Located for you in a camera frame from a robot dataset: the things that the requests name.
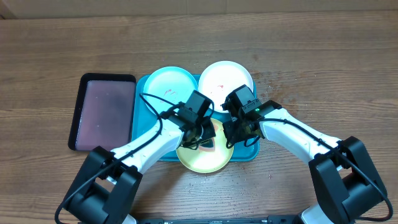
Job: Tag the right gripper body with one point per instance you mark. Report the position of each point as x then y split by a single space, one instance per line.
240 132

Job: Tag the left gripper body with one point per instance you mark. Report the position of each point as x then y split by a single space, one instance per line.
205 131

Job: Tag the green and orange sponge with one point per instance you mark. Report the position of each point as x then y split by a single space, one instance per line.
207 142

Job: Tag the lime green plate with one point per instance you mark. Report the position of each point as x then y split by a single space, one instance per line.
207 162

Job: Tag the light blue plate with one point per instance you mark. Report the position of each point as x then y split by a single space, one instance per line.
173 84

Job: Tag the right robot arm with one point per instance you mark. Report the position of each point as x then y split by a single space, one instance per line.
347 184

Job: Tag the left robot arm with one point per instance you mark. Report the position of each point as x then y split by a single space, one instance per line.
107 182

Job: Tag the teal plastic serving tray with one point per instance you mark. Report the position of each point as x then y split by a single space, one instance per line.
144 119

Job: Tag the black tray with soapy water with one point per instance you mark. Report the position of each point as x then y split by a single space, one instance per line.
103 111

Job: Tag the white plate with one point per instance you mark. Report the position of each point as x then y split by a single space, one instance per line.
219 79

